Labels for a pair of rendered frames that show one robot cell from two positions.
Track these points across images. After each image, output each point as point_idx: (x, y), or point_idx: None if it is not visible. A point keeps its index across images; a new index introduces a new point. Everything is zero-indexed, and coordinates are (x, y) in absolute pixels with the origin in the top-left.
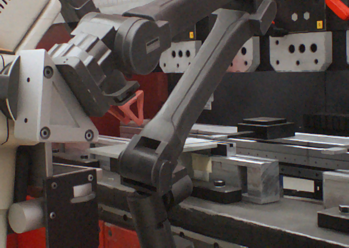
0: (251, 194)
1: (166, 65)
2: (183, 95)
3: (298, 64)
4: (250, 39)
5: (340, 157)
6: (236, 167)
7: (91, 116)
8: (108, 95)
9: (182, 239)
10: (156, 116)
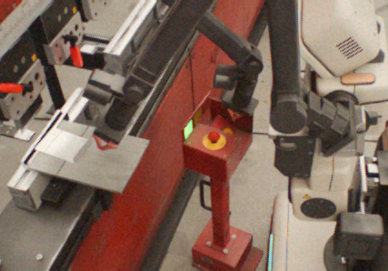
0: (94, 116)
1: (20, 111)
2: (225, 25)
3: (104, 4)
4: (78, 15)
5: None
6: (83, 113)
7: None
8: (130, 124)
9: (226, 93)
10: (239, 41)
